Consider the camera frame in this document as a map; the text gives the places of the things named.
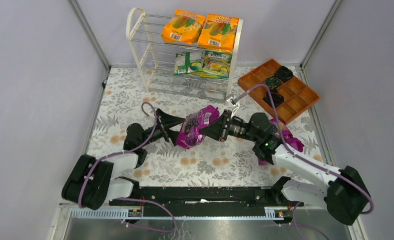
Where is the black round object middle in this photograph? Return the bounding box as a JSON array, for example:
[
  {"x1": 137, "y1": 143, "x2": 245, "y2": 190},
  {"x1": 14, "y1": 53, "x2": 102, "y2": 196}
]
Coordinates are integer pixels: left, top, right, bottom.
[{"x1": 264, "y1": 75, "x2": 282, "y2": 89}]

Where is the white metal shelf rack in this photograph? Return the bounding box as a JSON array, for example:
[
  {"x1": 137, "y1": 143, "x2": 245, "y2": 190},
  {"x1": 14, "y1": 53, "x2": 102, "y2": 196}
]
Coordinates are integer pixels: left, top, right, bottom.
[{"x1": 125, "y1": 7, "x2": 243, "y2": 102}]

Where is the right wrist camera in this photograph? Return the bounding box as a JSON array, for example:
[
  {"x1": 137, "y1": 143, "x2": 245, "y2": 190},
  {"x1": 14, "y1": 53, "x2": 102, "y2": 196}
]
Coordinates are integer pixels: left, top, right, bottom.
[{"x1": 226, "y1": 95, "x2": 240, "y2": 117}]

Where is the black round object top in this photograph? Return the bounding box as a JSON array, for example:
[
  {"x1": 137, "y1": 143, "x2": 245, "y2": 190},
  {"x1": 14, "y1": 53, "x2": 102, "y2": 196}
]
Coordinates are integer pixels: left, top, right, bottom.
[{"x1": 274, "y1": 65, "x2": 294, "y2": 83}]

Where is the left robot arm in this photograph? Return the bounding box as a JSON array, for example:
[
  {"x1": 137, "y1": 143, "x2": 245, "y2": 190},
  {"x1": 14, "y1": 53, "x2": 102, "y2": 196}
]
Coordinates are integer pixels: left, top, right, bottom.
[{"x1": 61, "y1": 109, "x2": 185, "y2": 210}]

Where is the purple grape candy bag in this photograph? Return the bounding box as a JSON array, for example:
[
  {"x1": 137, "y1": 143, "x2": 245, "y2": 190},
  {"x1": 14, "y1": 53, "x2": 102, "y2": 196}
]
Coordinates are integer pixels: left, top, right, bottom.
[
  {"x1": 253, "y1": 119, "x2": 304, "y2": 167},
  {"x1": 176, "y1": 105, "x2": 220, "y2": 150}
]

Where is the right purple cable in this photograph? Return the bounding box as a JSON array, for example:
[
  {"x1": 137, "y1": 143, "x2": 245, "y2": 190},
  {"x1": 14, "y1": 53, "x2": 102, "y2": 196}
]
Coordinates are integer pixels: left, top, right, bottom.
[{"x1": 231, "y1": 82, "x2": 376, "y2": 240}]

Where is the black round object bottom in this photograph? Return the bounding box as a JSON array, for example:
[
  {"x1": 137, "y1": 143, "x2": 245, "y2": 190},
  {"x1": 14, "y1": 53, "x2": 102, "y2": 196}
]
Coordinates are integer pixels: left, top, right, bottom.
[{"x1": 263, "y1": 88, "x2": 285, "y2": 107}]

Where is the orange compartment tray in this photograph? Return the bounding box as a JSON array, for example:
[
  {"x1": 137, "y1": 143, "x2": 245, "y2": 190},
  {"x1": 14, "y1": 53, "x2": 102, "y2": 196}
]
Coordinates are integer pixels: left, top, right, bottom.
[{"x1": 238, "y1": 58, "x2": 320, "y2": 125}]

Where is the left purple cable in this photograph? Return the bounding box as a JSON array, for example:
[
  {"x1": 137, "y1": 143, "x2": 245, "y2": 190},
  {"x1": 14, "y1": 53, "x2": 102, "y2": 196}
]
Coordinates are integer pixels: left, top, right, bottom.
[{"x1": 77, "y1": 101, "x2": 178, "y2": 234}]

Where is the white floral tablecloth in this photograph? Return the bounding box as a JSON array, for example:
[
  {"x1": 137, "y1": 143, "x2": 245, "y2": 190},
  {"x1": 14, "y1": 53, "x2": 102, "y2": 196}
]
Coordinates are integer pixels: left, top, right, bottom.
[{"x1": 87, "y1": 68, "x2": 303, "y2": 187}]

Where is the black round object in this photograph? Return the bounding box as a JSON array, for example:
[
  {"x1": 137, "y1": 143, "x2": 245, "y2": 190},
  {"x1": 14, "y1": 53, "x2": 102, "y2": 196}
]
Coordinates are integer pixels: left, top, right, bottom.
[
  {"x1": 274, "y1": 65, "x2": 294, "y2": 83},
  {"x1": 263, "y1": 88, "x2": 285, "y2": 107},
  {"x1": 264, "y1": 75, "x2": 282, "y2": 89}
]

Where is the orange mango candy bag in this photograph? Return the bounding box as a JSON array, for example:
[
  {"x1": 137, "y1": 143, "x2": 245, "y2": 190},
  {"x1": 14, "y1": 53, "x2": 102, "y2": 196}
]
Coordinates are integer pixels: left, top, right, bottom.
[
  {"x1": 160, "y1": 9, "x2": 206, "y2": 45},
  {"x1": 197, "y1": 13, "x2": 240, "y2": 53}
]

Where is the green Fox's candy bag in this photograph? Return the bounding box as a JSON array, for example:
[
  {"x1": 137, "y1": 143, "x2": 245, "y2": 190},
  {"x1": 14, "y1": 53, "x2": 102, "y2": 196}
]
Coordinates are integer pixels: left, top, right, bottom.
[{"x1": 200, "y1": 50, "x2": 233, "y2": 79}]

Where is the green candy bag underneath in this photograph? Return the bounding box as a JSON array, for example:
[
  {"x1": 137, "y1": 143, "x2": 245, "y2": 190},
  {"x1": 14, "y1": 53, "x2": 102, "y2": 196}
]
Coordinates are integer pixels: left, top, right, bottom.
[{"x1": 173, "y1": 52, "x2": 203, "y2": 76}]

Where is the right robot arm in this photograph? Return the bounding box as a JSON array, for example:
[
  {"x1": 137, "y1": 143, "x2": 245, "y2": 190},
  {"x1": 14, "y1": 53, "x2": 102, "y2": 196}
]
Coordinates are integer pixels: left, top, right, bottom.
[{"x1": 199, "y1": 110, "x2": 374, "y2": 226}]

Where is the purple cable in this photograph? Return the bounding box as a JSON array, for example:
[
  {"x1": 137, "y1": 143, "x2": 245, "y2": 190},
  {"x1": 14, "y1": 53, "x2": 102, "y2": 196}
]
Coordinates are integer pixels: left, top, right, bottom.
[
  {"x1": 231, "y1": 82, "x2": 376, "y2": 240},
  {"x1": 77, "y1": 101, "x2": 178, "y2": 234}
]

